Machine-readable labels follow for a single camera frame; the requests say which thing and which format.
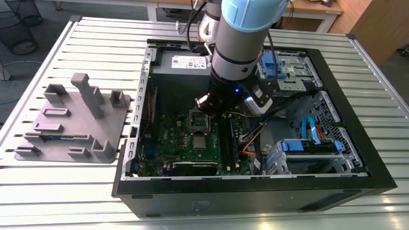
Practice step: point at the wooden desk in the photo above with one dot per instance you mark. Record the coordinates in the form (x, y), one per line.
(317, 9)

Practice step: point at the black graphics card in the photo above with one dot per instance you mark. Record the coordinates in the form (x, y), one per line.
(195, 167)

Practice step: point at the green motherboard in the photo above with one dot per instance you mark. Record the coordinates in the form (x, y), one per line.
(173, 143)

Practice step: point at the small black mesh bin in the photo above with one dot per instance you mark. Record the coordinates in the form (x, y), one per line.
(33, 12)

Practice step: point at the grey parts rack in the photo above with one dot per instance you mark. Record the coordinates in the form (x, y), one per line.
(83, 134)

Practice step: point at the grey power supply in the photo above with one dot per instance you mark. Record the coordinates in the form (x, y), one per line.
(179, 86)

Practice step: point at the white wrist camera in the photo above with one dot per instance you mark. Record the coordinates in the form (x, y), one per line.
(259, 103)

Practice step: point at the green RAM stick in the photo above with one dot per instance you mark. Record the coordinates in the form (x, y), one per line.
(58, 137)

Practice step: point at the hard disk in blue carrier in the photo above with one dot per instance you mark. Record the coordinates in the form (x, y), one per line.
(298, 146)

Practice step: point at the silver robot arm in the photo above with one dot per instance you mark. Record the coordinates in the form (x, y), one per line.
(237, 48)

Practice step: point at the black PC case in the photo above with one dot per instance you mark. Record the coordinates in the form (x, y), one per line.
(225, 198)

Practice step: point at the blue drive bay latch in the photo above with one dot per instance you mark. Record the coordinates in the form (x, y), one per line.
(279, 72)

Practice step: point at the grey metal drive cage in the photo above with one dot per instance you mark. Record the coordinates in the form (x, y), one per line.
(294, 83)

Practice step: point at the silver CPU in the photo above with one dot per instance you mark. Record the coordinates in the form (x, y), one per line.
(201, 143)

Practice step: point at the large black mesh bin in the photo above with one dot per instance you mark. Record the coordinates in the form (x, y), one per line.
(17, 36)

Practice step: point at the grey metal disk bay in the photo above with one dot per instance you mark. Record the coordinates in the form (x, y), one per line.
(319, 163)

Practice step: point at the wooden cabinet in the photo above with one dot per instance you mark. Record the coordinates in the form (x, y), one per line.
(381, 28)

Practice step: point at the CPU socket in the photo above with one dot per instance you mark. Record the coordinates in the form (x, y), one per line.
(211, 143)

